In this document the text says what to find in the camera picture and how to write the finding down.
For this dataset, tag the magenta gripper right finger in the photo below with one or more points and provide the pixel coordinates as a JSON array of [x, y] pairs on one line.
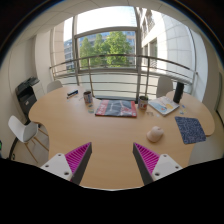
[[153, 166]]

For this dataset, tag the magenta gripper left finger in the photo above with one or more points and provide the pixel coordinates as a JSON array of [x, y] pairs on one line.
[[70, 166]]

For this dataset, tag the beige computer mouse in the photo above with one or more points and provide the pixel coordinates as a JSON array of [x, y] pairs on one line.
[[155, 134]]

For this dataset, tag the dark speckled mouse pad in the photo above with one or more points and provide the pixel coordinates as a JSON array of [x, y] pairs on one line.
[[190, 130]]

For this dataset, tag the white chair wooden legs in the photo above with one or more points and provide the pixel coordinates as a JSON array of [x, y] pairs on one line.
[[25, 133]]

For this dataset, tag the light blue illustrated book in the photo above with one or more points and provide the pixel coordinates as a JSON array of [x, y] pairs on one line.
[[163, 105]]

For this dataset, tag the red white mug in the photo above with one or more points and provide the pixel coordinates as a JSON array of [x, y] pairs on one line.
[[142, 102]]

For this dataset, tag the red and grey magazine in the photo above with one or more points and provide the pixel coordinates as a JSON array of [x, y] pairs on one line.
[[116, 108]]

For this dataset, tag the blue white small box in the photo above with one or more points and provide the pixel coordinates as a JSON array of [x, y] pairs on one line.
[[71, 94]]

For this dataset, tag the dark patterned mug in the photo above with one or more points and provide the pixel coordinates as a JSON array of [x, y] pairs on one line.
[[87, 97]]

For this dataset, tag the white chair far right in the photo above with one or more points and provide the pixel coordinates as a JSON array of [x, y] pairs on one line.
[[164, 86]]

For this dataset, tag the tall black cylinder speaker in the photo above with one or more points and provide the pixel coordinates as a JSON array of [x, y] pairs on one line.
[[178, 92]]

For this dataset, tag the white chair far left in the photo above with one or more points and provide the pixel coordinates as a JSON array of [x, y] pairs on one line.
[[54, 85]]

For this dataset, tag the metal balcony railing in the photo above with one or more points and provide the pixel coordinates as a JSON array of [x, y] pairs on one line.
[[123, 75]]

